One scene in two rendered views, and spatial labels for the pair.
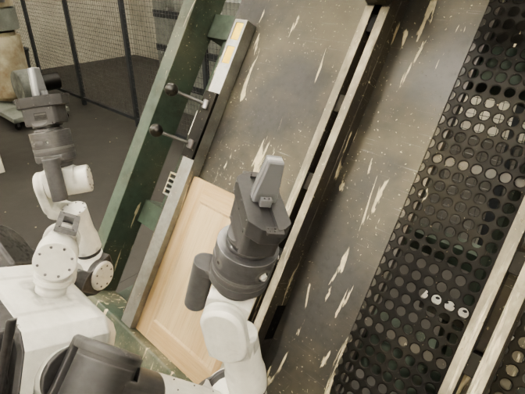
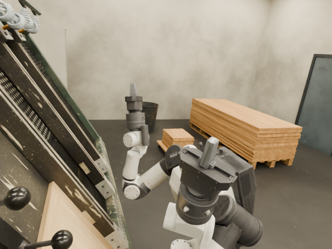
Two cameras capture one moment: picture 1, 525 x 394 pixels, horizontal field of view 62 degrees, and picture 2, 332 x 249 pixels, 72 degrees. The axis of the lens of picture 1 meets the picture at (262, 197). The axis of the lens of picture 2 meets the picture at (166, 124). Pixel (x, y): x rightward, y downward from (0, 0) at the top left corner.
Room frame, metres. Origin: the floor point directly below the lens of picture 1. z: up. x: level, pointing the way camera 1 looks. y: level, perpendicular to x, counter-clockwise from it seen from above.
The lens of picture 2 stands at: (1.39, 0.59, 1.79)
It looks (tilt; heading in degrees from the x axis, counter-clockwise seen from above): 17 degrees down; 204
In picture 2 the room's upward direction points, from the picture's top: 6 degrees clockwise
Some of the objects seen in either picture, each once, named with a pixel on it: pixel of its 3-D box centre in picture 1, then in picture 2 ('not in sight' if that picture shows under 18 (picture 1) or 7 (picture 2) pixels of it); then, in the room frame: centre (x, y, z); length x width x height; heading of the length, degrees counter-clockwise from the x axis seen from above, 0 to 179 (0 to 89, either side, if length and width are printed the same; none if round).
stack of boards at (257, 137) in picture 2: not in sight; (234, 126); (-3.82, -0.06, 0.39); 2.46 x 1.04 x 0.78; 47
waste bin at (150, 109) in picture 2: not in sight; (145, 117); (-3.18, -2.02, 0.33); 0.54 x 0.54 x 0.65
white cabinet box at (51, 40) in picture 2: not in sight; (50, 84); (-1.58, -3.23, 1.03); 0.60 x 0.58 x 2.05; 47
